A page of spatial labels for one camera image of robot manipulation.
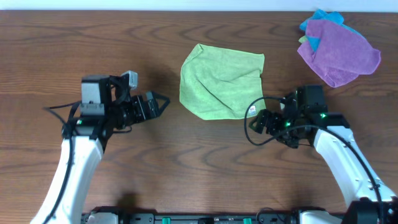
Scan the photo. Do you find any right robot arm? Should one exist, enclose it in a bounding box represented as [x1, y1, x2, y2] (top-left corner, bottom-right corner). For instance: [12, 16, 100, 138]
[244, 85, 397, 223]

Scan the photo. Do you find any purple microfiber cloth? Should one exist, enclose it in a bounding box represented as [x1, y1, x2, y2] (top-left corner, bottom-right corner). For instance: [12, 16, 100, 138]
[297, 19, 381, 88]

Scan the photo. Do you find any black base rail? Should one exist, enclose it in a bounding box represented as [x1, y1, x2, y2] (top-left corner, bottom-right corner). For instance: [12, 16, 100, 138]
[77, 207, 347, 224]

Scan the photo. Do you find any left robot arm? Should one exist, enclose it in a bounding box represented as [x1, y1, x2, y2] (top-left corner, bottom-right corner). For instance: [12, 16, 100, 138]
[32, 71, 170, 223]

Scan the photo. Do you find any blue microfiber cloth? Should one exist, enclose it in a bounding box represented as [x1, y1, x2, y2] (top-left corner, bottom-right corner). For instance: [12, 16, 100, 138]
[298, 9, 363, 52]

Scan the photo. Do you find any green microfiber cloth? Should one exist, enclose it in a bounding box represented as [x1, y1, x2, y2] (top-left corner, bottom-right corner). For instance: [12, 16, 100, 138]
[179, 44, 266, 120]

